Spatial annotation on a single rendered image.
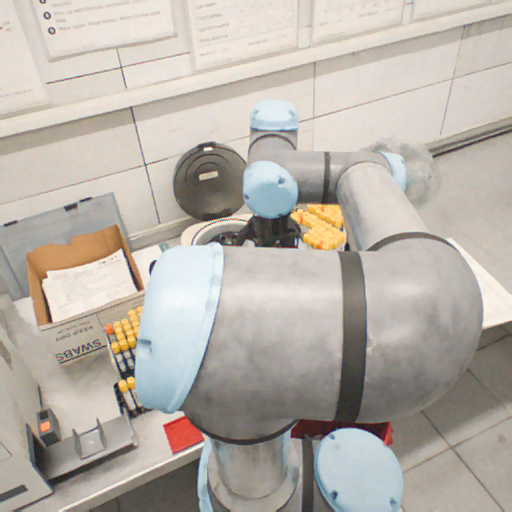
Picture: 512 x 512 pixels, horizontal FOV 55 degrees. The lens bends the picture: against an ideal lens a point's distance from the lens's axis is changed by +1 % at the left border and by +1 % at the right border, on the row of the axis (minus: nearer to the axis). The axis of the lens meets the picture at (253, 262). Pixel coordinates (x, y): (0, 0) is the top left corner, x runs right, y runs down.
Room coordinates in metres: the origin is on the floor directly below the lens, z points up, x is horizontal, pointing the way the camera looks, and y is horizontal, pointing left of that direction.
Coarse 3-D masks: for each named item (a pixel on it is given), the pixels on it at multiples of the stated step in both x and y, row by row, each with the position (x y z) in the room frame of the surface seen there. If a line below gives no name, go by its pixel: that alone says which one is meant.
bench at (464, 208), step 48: (432, 144) 1.52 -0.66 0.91; (480, 144) 1.55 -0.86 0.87; (432, 192) 1.28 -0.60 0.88; (480, 192) 1.26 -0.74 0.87; (144, 240) 1.13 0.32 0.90; (480, 240) 1.03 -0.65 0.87; (0, 288) 0.98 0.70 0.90; (48, 384) 0.66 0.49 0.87; (96, 384) 0.65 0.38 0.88; (144, 432) 0.52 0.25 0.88; (96, 480) 0.43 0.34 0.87; (144, 480) 0.44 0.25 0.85
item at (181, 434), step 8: (184, 416) 0.55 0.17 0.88; (168, 424) 0.53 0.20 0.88; (176, 424) 0.53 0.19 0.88; (184, 424) 0.53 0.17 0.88; (168, 432) 0.52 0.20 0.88; (176, 432) 0.52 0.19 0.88; (184, 432) 0.52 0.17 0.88; (192, 432) 0.51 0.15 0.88; (200, 432) 0.51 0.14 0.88; (168, 440) 0.50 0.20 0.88; (176, 440) 0.50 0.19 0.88; (184, 440) 0.50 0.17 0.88; (192, 440) 0.50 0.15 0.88; (200, 440) 0.49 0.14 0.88; (176, 448) 0.48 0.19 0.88; (184, 448) 0.48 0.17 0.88
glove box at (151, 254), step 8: (152, 248) 1.04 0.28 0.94; (160, 248) 1.03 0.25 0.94; (136, 256) 1.01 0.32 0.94; (144, 256) 1.00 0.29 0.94; (152, 256) 1.00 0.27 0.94; (144, 264) 0.97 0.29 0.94; (152, 264) 0.98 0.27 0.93; (144, 272) 0.94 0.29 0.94; (144, 280) 0.91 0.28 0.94; (144, 288) 0.88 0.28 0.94
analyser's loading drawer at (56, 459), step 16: (128, 416) 0.53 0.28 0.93; (80, 432) 0.51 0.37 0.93; (96, 432) 0.51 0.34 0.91; (112, 432) 0.51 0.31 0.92; (128, 432) 0.50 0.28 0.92; (48, 448) 0.49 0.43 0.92; (64, 448) 0.48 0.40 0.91; (80, 448) 0.48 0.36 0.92; (96, 448) 0.48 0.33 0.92; (112, 448) 0.47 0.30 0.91; (48, 464) 0.45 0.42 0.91; (64, 464) 0.45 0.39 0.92; (80, 464) 0.45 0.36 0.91
